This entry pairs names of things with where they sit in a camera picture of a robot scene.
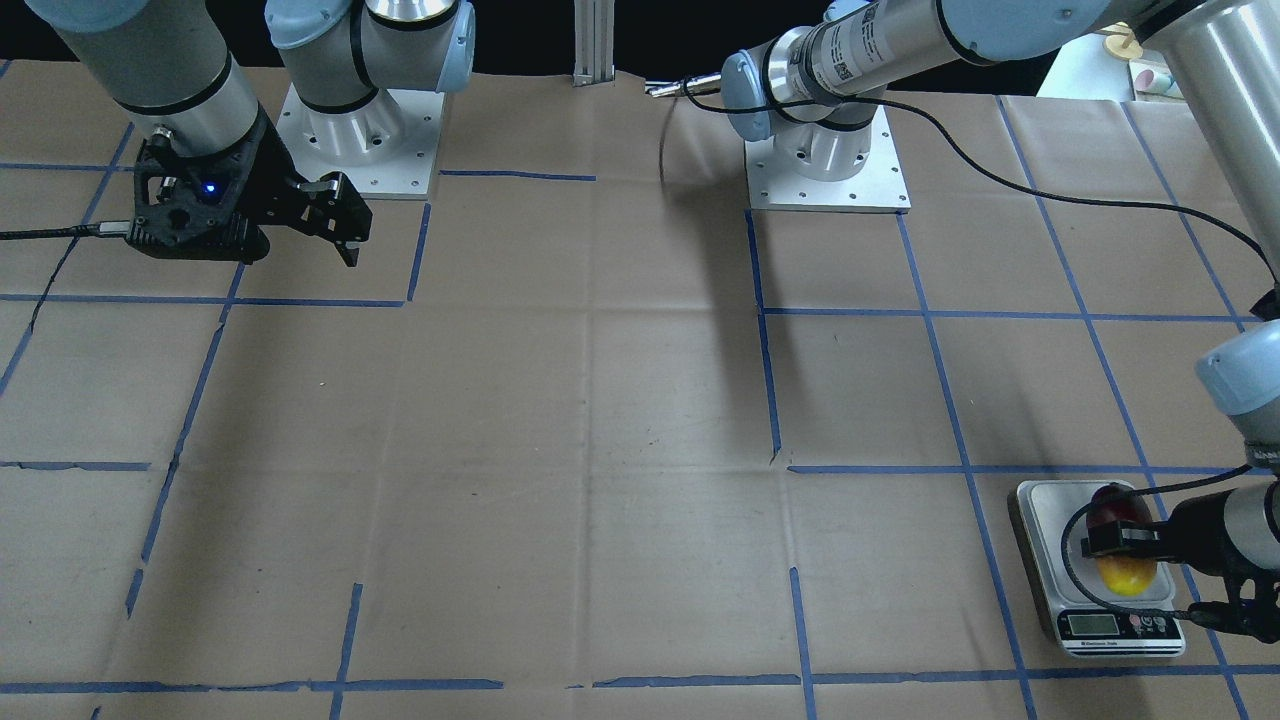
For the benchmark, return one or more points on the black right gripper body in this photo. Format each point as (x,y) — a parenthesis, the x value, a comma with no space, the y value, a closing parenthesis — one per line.
(272,180)

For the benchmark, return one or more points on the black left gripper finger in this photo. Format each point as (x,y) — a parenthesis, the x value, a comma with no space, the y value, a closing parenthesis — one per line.
(1139,541)

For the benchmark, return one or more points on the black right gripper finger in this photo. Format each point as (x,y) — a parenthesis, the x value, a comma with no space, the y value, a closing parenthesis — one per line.
(348,251)

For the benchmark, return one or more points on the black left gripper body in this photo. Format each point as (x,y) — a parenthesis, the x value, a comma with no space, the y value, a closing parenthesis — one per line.
(1197,522)

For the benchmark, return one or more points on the red yellow mango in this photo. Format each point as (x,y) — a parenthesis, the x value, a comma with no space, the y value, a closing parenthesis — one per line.
(1121,572)

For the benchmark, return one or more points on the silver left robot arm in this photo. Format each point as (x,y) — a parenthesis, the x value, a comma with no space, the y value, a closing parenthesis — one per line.
(1214,61)

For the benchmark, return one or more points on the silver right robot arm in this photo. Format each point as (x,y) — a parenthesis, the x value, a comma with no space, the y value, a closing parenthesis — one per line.
(168,65)

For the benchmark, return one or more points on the silver digital kitchen scale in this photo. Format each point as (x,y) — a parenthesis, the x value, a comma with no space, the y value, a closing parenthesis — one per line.
(1093,609)

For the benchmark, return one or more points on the brown cardboard table cover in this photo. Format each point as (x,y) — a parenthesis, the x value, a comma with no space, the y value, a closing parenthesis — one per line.
(583,435)

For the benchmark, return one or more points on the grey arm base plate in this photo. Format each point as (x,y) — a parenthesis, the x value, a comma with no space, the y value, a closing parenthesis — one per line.
(814,168)
(388,149)

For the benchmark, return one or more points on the aluminium frame post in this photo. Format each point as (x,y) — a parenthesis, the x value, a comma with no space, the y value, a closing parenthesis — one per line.
(594,22)

